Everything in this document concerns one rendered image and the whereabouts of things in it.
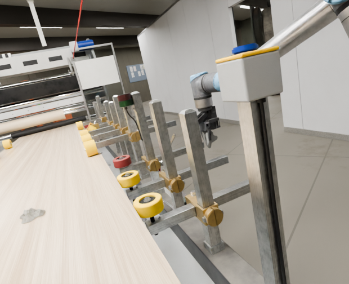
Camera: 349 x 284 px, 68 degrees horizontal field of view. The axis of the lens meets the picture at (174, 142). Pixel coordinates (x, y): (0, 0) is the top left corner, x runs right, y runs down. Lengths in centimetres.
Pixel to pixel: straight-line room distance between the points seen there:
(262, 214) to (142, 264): 23
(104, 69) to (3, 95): 115
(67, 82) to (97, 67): 40
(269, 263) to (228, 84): 34
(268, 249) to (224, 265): 26
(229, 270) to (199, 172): 26
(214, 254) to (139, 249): 31
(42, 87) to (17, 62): 48
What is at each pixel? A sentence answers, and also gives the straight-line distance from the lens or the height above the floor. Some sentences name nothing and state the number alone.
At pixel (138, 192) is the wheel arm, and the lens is 96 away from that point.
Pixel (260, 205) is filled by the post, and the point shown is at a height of 96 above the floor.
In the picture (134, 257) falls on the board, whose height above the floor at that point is 90.
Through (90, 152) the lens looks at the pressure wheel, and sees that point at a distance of 139.
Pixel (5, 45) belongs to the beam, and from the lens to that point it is 978.
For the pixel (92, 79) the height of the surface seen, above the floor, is 137.
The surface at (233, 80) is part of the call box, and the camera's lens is 41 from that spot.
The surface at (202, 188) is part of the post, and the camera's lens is 71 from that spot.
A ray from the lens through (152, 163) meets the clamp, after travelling 114.
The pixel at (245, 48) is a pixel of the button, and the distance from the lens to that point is 42.
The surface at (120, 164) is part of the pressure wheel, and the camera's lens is 116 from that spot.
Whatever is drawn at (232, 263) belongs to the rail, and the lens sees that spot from 78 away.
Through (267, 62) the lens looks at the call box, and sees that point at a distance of 42.
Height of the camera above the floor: 121
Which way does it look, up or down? 14 degrees down
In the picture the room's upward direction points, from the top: 12 degrees counter-clockwise
